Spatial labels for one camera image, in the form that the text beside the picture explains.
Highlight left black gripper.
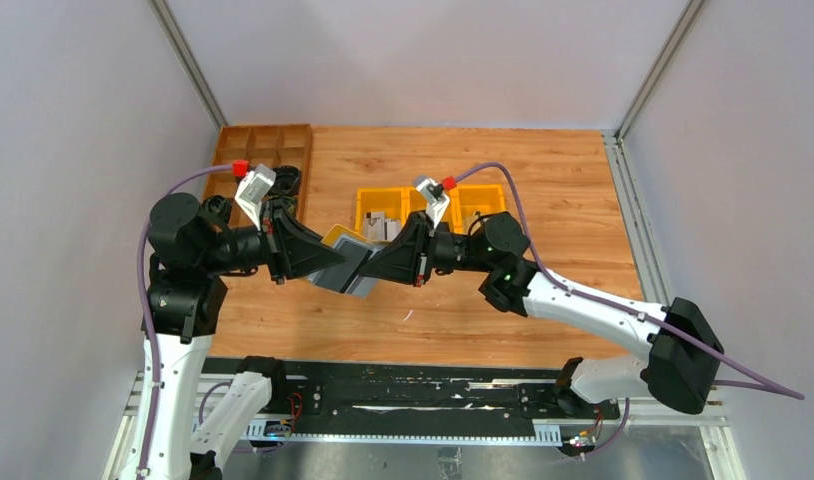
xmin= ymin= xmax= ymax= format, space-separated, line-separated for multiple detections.
xmin=202 ymin=198 xmax=347 ymax=282

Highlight left yellow bin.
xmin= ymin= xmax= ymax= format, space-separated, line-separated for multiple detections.
xmin=355 ymin=187 xmax=407 ymax=237

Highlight wooden compartment tray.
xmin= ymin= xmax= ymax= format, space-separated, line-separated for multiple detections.
xmin=212 ymin=124 xmax=314 ymax=222

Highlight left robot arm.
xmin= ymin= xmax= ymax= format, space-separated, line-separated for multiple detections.
xmin=121 ymin=192 xmax=344 ymax=479

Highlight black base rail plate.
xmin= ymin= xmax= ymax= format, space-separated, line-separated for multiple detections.
xmin=201 ymin=357 xmax=622 ymax=440

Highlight tan cards in bin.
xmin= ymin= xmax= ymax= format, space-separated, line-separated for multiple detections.
xmin=462 ymin=209 xmax=484 ymax=233

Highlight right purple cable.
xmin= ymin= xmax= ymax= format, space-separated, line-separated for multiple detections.
xmin=441 ymin=161 xmax=806 ymax=458

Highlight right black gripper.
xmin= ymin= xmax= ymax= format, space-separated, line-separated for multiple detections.
xmin=359 ymin=213 xmax=495 ymax=289

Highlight middle yellow bin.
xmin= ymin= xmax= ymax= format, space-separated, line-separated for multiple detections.
xmin=403 ymin=188 xmax=463 ymax=234

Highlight right yellow bin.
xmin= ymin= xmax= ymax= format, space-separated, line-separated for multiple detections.
xmin=451 ymin=184 xmax=507 ymax=215

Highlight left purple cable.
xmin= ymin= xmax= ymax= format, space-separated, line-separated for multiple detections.
xmin=135 ymin=160 xmax=251 ymax=480

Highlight yellow bin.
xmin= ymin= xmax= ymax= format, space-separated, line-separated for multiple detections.
xmin=355 ymin=187 xmax=407 ymax=237
xmin=403 ymin=188 xmax=463 ymax=234
xmin=451 ymin=184 xmax=507 ymax=215

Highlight silver cards in bin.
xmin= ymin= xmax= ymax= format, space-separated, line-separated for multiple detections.
xmin=361 ymin=211 xmax=402 ymax=243

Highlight purple cable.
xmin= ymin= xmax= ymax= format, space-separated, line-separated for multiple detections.
xmin=441 ymin=161 xmax=806 ymax=458
xmin=135 ymin=160 xmax=251 ymax=480

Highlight black coiled band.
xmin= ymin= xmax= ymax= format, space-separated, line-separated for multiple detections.
xmin=269 ymin=165 xmax=302 ymax=197
xmin=202 ymin=195 xmax=233 ymax=223

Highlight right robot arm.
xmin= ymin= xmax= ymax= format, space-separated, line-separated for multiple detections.
xmin=359 ymin=212 xmax=724 ymax=418

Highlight yellow leather card holder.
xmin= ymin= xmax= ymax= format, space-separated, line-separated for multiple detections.
xmin=307 ymin=224 xmax=383 ymax=298

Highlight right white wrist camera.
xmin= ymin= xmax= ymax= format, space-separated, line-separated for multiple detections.
xmin=412 ymin=175 xmax=451 ymax=230

